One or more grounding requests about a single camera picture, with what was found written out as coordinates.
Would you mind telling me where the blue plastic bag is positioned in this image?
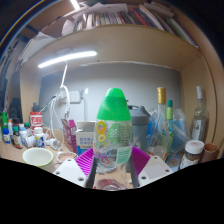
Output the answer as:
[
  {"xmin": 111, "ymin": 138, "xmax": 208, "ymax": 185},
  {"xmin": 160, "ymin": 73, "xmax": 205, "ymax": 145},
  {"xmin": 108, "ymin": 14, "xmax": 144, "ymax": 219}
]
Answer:
[{"xmin": 146, "ymin": 108, "xmax": 193, "ymax": 158}]

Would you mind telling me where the white power strip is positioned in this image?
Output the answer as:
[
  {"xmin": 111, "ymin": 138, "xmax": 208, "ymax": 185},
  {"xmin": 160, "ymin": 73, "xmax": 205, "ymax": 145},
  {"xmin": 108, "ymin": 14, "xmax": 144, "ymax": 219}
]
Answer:
[{"xmin": 59, "ymin": 89, "xmax": 83, "ymax": 104}]

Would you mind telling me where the white bottle with blue cap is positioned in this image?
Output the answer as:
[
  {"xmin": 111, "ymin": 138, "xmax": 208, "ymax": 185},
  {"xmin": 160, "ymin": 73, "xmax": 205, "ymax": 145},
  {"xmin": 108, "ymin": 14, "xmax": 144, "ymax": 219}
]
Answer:
[{"xmin": 2, "ymin": 127, "xmax": 12, "ymax": 145}]

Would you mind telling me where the red and white jar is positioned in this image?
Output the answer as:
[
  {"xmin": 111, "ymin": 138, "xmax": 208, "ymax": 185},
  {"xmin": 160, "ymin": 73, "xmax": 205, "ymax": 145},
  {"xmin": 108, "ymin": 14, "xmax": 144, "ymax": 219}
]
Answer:
[{"xmin": 29, "ymin": 111, "xmax": 44, "ymax": 130}]

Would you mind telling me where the short white light bar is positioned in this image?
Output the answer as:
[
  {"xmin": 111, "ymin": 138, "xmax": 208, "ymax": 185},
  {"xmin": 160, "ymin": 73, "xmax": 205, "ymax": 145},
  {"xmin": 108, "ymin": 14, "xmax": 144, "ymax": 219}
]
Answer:
[{"xmin": 68, "ymin": 0, "xmax": 82, "ymax": 11}]

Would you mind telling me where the grey shaker bottle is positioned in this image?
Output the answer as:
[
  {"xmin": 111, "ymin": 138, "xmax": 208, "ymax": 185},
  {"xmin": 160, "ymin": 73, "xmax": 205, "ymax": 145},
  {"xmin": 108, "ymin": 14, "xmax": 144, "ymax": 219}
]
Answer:
[{"xmin": 128, "ymin": 105, "xmax": 151, "ymax": 153}]

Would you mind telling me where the slim bottle with green cap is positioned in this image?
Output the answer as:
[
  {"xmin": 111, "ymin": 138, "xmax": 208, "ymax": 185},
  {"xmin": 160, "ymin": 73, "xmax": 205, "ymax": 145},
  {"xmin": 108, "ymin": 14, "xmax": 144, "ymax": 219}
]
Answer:
[{"xmin": 165, "ymin": 99, "xmax": 175, "ymax": 141}]

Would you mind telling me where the white bottle with blue label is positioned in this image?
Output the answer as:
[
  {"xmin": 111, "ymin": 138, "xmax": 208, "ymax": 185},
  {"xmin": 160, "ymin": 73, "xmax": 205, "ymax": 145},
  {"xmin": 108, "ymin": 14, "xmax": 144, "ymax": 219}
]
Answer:
[{"xmin": 33, "ymin": 127, "xmax": 47, "ymax": 149}]

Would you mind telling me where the brown mug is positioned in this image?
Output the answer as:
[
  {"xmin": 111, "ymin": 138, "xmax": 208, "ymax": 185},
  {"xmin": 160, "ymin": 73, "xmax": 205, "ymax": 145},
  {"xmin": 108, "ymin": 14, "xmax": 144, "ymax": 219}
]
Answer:
[{"xmin": 200, "ymin": 142, "xmax": 221, "ymax": 164}]

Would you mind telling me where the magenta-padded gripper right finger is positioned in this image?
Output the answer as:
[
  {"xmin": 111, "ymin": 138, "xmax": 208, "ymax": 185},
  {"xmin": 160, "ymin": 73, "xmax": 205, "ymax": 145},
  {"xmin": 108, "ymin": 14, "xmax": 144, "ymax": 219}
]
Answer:
[{"xmin": 128, "ymin": 145, "xmax": 175, "ymax": 188}]

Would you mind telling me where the white cable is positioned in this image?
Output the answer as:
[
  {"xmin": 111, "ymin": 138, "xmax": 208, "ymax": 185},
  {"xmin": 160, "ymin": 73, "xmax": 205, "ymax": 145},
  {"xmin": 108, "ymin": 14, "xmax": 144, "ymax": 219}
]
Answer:
[{"xmin": 39, "ymin": 84, "xmax": 80, "ymax": 162}]

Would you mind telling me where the green plastic bottle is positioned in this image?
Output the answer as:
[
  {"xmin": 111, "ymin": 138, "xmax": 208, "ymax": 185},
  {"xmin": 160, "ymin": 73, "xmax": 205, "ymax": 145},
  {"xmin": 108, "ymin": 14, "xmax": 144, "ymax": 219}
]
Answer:
[{"xmin": 0, "ymin": 112, "xmax": 9, "ymax": 130}]

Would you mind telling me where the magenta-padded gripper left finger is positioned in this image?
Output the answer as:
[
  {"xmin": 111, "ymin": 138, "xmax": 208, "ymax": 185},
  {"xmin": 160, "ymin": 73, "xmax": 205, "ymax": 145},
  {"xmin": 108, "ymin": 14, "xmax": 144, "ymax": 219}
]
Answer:
[{"xmin": 52, "ymin": 147, "xmax": 98, "ymax": 189}]

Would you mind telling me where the tall clear glass bottle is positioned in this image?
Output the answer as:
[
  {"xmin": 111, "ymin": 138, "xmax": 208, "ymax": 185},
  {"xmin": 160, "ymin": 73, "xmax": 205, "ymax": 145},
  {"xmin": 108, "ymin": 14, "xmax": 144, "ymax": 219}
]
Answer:
[{"xmin": 191, "ymin": 85, "xmax": 210, "ymax": 143}]

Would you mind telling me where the blue and white carton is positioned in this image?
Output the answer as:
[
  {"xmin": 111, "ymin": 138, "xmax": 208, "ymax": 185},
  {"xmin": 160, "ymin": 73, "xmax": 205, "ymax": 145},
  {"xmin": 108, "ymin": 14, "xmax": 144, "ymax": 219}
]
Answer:
[{"xmin": 75, "ymin": 120, "xmax": 99, "ymax": 156}]

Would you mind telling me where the long white light bar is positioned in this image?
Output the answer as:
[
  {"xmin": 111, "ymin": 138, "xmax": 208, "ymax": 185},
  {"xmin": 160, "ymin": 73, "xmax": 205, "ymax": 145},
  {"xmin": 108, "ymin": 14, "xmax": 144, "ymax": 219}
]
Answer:
[{"xmin": 37, "ymin": 50, "xmax": 99, "ymax": 70}]

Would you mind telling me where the brown jar with white lid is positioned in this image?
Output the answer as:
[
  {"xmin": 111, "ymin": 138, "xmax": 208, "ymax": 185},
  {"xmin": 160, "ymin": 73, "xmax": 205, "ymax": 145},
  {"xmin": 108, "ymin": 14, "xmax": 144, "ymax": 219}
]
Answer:
[{"xmin": 179, "ymin": 139, "xmax": 205, "ymax": 171}]

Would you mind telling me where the dark brown small bottle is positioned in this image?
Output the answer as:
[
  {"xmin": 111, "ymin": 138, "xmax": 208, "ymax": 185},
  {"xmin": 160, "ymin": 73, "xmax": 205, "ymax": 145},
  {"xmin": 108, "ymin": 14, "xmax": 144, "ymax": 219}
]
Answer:
[{"xmin": 12, "ymin": 126, "xmax": 24, "ymax": 150}]

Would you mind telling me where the clear bottle with gold cap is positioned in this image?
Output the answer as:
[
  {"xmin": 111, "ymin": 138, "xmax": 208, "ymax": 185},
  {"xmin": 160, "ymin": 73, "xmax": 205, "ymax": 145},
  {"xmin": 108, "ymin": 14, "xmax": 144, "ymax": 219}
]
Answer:
[{"xmin": 151, "ymin": 87, "xmax": 170, "ymax": 158}]

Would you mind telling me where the white mug with green handle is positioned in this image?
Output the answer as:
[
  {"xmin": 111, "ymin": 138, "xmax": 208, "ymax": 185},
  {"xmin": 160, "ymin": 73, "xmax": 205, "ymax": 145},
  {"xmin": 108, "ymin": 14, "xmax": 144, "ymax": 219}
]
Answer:
[{"xmin": 22, "ymin": 147, "xmax": 56, "ymax": 174}]

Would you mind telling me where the wooden shelf unit with books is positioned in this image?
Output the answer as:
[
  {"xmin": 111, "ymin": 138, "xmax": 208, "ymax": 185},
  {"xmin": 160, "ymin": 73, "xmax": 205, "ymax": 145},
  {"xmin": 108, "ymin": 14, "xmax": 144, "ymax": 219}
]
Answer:
[{"xmin": 16, "ymin": 0, "xmax": 214, "ymax": 73}]

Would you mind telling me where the clear bottle with green cap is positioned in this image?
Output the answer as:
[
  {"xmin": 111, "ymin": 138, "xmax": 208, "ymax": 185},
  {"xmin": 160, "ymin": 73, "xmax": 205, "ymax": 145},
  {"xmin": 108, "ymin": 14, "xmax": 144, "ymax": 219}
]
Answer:
[{"xmin": 93, "ymin": 87, "xmax": 134, "ymax": 191}]

